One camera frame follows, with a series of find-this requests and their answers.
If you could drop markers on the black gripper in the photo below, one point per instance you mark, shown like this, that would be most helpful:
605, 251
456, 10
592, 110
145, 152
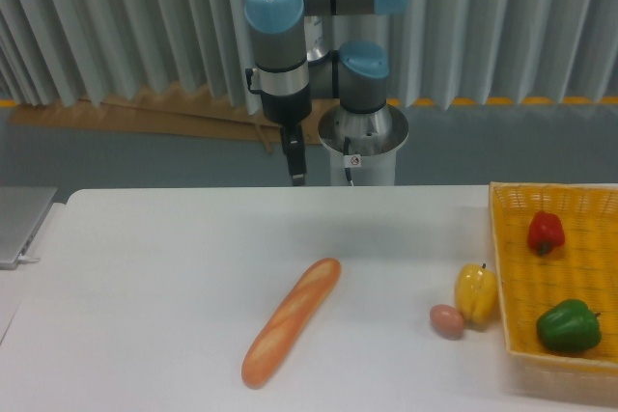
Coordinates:
289, 111

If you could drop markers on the red bell pepper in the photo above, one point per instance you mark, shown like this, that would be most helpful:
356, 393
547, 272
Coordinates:
545, 233

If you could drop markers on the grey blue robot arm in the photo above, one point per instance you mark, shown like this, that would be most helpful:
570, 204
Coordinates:
285, 62

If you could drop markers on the yellow bell pepper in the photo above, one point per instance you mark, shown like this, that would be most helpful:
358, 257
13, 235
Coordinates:
475, 293

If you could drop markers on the green bell pepper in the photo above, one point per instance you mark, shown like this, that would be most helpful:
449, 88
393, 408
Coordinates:
569, 327

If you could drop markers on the brown cardboard sheet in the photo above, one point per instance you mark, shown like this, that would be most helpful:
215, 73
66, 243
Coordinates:
174, 113

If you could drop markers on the baguette bread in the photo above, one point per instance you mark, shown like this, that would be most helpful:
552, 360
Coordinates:
274, 342

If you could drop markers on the brown egg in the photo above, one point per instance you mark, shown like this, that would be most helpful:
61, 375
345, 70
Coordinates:
447, 320

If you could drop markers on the grey laptop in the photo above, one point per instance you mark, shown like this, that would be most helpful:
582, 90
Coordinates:
23, 210

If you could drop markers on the yellow woven basket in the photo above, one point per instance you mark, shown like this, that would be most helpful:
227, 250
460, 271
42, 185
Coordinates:
584, 268

